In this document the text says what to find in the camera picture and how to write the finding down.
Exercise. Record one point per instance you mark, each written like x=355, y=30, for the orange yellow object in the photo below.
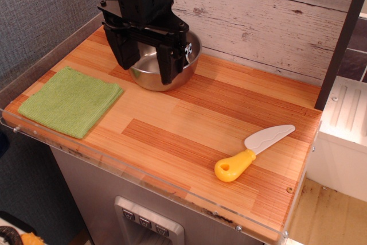
x=31, y=239

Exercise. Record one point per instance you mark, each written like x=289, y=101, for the yellow handled toy knife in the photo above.
x=231, y=168

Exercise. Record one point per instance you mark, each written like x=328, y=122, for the stainless steel bowl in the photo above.
x=145, y=72

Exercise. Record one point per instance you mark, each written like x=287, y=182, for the white toy sink unit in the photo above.
x=338, y=157

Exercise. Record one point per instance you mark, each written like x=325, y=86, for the silver dispenser button panel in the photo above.
x=140, y=225

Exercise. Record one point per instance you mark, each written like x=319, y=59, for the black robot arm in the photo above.
x=152, y=22

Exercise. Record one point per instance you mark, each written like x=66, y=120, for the dark right shelf post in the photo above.
x=340, y=48

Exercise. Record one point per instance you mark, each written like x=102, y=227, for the green folded towel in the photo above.
x=70, y=102

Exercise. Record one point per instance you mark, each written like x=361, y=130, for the silver toy fridge cabinet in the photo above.
x=94, y=190

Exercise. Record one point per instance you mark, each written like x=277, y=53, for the clear acrylic edge guard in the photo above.
x=167, y=182

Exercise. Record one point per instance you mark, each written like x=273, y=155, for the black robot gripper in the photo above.
x=151, y=22

